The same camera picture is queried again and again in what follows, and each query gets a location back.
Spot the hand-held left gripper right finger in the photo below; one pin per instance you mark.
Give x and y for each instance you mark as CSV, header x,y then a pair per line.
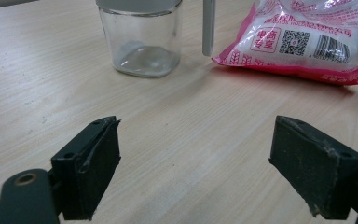
x,y
310,165

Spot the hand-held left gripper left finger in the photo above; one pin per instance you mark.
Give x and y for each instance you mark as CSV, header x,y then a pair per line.
x,y
88,174

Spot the pink and white powder bag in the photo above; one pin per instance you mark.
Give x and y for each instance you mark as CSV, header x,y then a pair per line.
x,y
292,59

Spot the clear glass jar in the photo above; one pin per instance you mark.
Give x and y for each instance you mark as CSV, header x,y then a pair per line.
x,y
143,40

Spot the grey jar lid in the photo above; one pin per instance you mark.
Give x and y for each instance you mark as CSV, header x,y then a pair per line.
x,y
136,4

